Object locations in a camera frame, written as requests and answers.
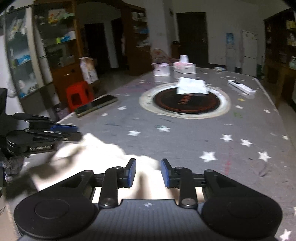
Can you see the dark wooden shelf left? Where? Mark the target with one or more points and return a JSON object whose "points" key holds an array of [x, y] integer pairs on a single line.
{"points": [[138, 47]]}

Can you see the cream garment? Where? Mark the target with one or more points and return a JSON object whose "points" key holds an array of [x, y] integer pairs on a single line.
{"points": [[91, 153]]}

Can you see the white remote control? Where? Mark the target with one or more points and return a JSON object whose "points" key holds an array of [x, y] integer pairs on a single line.
{"points": [[245, 89]]}

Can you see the water dispenser with bottle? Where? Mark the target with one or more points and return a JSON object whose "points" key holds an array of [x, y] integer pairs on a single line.
{"points": [[230, 52]]}

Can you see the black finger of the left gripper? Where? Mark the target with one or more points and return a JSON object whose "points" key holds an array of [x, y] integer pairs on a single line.
{"points": [[70, 136]]}

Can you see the gloved hand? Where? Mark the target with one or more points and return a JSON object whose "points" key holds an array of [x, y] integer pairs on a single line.
{"points": [[12, 166]]}

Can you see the white paper bag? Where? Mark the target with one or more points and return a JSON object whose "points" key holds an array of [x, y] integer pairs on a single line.
{"points": [[88, 70]]}

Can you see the pink white tissue box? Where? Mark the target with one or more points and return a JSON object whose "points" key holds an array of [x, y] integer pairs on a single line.
{"points": [[183, 66]]}

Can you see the dark wooden shelf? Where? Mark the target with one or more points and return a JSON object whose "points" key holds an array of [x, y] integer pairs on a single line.
{"points": [[280, 37], [138, 47]]}

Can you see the brown wooden side table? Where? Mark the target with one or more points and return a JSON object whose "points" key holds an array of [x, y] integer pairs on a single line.
{"points": [[281, 79]]}

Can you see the small clear lidded container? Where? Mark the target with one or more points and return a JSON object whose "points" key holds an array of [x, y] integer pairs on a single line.
{"points": [[219, 68]]}

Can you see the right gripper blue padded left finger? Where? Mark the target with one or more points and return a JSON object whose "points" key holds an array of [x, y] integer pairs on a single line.
{"points": [[113, 179]]}

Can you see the glass door display cabinet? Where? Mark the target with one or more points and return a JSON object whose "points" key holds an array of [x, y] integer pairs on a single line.
{"points": [[22, 55]]}

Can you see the round induction cooktop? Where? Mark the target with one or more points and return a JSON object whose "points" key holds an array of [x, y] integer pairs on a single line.
{"points": [[164, 100]]}

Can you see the white tissue on cooktop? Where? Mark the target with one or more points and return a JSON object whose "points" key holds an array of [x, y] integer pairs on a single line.
{"points": [[191, 86]]}

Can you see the red plastic stool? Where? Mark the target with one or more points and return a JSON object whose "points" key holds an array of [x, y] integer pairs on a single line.
{"points": [[79, 94]]}

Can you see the white refrigerator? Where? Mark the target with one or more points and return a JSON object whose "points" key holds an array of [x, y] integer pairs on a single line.
{"points": [[249, 49]]}

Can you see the black smartphone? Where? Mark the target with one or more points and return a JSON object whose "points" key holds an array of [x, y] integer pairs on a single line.
{"points": [[95, 104]]}

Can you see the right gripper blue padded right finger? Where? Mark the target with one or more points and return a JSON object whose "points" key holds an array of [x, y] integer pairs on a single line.
{"points": [[182, 179]]}

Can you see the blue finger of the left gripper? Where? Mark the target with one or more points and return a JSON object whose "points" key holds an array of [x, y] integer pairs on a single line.
{"points": [[63, 128]]}

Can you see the dark wooden shelf right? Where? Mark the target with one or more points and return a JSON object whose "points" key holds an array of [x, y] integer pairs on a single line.
{"points": [[280, 37]]}

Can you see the dark wooden door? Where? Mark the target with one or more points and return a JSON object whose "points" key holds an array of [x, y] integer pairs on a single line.
{"points": [[193, 37]]}

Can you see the small white tissue pack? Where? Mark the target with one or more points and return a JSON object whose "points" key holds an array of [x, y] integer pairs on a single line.
{"points": [[161, 69]]}

